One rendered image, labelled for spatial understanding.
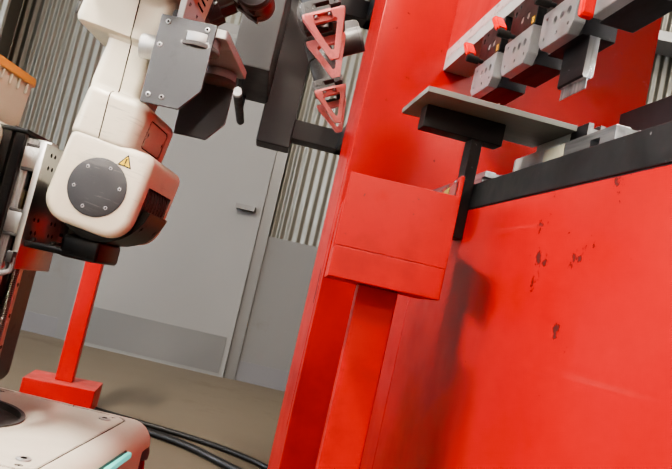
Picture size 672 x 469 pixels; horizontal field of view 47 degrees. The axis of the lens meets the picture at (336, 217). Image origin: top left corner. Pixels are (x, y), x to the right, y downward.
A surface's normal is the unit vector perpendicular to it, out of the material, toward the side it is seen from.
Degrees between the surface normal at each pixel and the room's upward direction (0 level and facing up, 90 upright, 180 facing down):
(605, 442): 90
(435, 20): 90
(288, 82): 90
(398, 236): 90
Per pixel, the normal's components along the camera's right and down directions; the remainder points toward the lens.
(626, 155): -0.96, -0.23
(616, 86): 0.15, -0.07
